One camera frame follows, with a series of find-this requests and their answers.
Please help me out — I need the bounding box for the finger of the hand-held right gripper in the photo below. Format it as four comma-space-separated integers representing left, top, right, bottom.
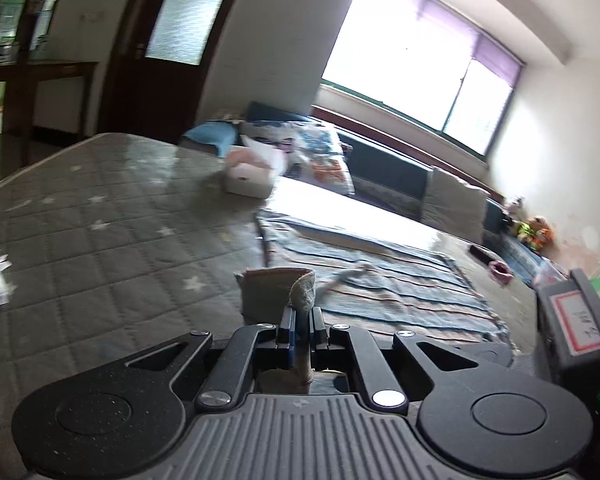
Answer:
467, 342, 515, 367

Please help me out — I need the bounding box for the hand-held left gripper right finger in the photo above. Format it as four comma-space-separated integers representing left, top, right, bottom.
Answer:
307, 306, 481, 407

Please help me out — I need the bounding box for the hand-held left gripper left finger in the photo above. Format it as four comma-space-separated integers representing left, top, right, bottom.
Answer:
125, 306, 297, 409

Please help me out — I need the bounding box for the striped blue beige cloth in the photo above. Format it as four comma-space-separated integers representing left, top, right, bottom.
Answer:
235, 209, 517, 397

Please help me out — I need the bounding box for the clear plastic container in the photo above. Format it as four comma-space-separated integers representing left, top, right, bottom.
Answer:
532, 260, 572, 292

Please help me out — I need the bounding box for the pink hair scrunchie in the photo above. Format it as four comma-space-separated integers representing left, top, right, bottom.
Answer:
489, 260, 512, 287

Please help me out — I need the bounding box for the orange plush toy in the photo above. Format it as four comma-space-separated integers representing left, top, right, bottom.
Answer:
530, 216, 555, 252

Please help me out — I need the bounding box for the black white plush toy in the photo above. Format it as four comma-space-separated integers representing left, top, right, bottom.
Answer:
504, 195, 527, 222

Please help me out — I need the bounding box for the beige cushion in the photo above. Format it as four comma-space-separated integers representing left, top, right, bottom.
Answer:
422, 166, 492, 244

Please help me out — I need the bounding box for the white pink tissue box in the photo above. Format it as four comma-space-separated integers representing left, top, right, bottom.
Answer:
223, 135, 287, 199

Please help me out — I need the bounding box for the butterfly print pillow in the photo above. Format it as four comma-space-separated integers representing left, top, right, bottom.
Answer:
240, 120, 357, 197

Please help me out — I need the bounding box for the dark blue sofa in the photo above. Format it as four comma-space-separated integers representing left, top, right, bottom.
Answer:
245, 101, 548, 286

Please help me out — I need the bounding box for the quilted grey star table cover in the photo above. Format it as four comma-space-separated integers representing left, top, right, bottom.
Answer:
0, 132, 548, 461

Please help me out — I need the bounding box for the blue pillow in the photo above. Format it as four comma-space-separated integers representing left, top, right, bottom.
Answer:
182, 121, 242, 157

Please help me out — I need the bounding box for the purple window blind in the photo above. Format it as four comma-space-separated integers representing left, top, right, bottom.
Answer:
370, 0, 525, 88

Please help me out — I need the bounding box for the window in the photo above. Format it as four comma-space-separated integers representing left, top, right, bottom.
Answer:
320, 0, 525, 157

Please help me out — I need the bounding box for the brown door with frosted glass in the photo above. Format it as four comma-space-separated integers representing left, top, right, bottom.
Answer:
97, 0, 242, 147

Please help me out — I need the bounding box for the dark wooden console table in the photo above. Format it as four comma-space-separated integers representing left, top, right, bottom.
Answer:
2, 60, 101, 137

